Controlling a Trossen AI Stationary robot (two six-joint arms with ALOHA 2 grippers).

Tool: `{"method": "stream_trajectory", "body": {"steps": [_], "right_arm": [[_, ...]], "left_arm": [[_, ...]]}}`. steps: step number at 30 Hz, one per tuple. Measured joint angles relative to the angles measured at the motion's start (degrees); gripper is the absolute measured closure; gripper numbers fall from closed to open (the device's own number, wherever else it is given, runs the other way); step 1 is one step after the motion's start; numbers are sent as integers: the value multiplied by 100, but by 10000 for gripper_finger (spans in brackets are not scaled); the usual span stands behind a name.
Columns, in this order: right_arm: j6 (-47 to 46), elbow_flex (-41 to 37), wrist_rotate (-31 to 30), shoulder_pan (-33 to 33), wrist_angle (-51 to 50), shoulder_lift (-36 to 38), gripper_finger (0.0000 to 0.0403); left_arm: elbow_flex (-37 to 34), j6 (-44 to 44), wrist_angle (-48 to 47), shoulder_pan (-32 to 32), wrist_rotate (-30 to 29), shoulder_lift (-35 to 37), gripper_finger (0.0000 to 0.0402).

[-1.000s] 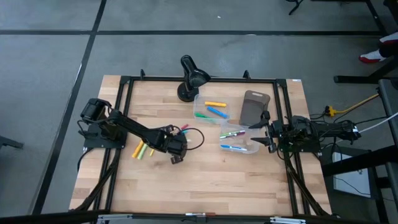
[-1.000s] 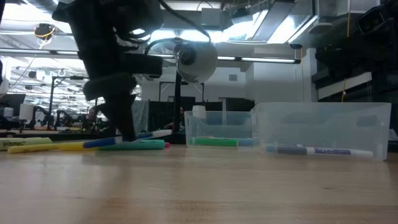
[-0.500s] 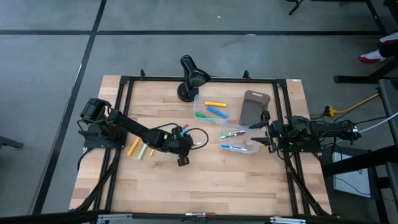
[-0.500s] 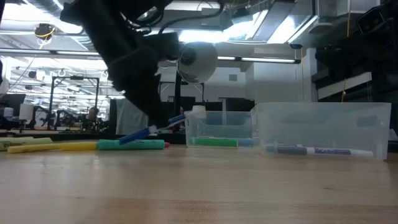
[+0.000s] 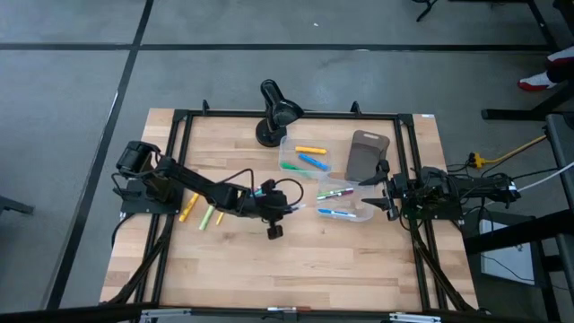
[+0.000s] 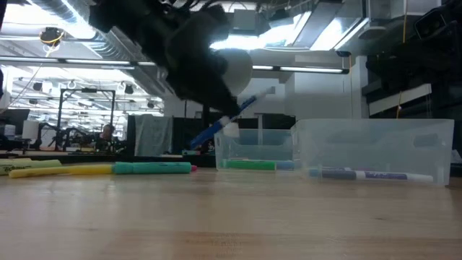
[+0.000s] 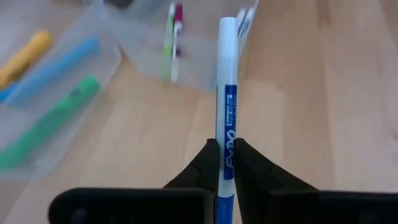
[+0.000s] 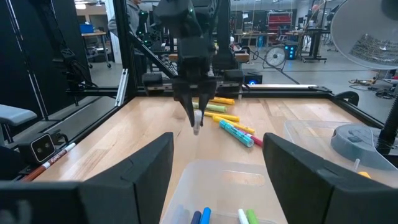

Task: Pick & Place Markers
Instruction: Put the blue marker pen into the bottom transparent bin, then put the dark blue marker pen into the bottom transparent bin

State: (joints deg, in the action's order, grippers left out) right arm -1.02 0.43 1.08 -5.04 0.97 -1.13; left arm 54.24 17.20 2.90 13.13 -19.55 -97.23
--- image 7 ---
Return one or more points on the blue highlighter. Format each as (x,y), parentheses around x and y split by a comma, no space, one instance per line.
(53,71)

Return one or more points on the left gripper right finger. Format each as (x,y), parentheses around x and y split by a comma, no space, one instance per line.
(295,207)

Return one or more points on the maroon dry-erase marker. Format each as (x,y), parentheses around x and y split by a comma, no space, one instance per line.
(178,18)

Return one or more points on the green highlighter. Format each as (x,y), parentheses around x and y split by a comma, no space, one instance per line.
(46,124)

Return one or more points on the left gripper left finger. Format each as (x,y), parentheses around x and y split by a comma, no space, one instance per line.
(140,205)

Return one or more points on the clear plastic bin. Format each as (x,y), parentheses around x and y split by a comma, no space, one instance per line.
(102,62)
(199,46)

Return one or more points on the orange-yellow highlighter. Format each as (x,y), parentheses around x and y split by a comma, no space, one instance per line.
(28,53)

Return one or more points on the blue dry-erase marker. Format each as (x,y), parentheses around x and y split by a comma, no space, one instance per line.
(245,21)
(227,62)

